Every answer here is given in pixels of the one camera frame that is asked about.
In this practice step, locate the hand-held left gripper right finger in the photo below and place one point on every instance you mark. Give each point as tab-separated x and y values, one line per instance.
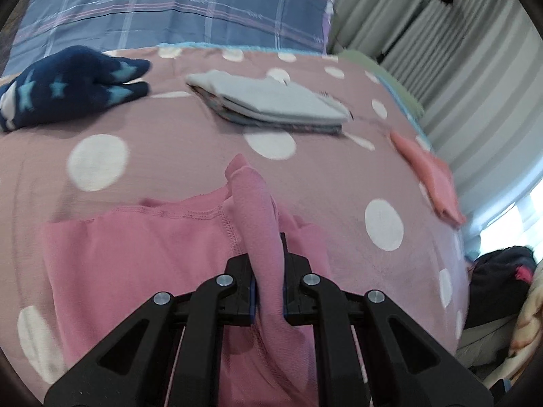
297	288

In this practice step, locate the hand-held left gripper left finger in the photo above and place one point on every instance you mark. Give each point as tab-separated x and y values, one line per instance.
244	282

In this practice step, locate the pink long-sleeve top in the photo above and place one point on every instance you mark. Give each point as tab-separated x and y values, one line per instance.
127	263

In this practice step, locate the stack of folded clothes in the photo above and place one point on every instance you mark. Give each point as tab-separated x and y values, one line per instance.
263	101

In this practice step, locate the mauve polka-dot bed sheet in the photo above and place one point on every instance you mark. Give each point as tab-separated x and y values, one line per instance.
339	169

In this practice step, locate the salmon folded cloth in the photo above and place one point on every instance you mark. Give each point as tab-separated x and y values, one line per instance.
428	174

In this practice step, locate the dark clothing pile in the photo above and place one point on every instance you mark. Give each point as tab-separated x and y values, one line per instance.
496	280

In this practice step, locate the cream printed blanket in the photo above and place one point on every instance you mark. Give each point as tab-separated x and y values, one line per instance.
528	326

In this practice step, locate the light green blanket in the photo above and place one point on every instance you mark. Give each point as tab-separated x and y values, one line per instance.
369	61

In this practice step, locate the grey striped curtain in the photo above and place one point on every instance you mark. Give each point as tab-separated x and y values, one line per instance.
466	93

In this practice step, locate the navy star-print fleece garment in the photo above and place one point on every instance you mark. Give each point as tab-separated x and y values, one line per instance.
63	89

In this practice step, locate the blue plaid pillow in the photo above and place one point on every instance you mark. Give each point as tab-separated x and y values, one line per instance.
169	4

